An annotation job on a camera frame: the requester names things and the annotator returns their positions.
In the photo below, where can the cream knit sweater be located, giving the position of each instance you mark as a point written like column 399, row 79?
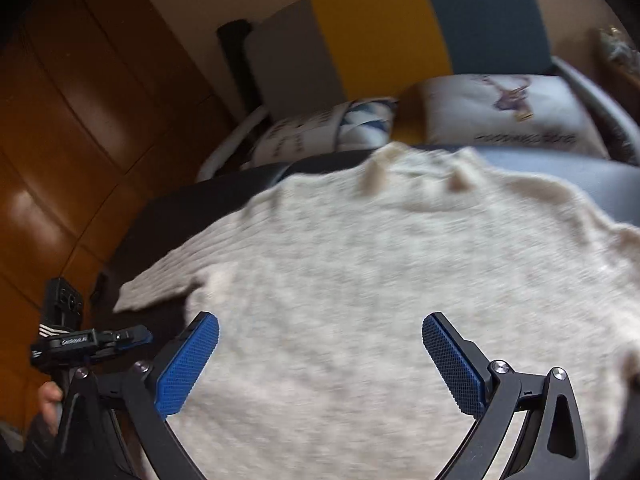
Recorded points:
column 360, row 260

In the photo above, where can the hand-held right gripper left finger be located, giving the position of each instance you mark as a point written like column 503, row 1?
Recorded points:
column 185, row 365

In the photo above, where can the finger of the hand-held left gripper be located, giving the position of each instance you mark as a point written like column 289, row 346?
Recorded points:
column 130, row 337

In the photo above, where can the deer print pillow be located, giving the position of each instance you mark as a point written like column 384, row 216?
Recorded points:
column 500, row 110

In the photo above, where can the bear print pillow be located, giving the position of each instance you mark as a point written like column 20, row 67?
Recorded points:
column 310, row 130

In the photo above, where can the person's left hand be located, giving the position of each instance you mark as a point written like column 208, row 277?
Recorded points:
column 50, row 402

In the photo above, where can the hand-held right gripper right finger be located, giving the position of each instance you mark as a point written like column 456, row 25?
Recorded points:
column 455, row 365

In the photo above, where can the grey yellow blue sofa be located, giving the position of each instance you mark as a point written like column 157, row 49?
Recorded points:
column 380, row 25

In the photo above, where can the wooden wardrobe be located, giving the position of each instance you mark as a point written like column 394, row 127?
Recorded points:
column 75, row 135

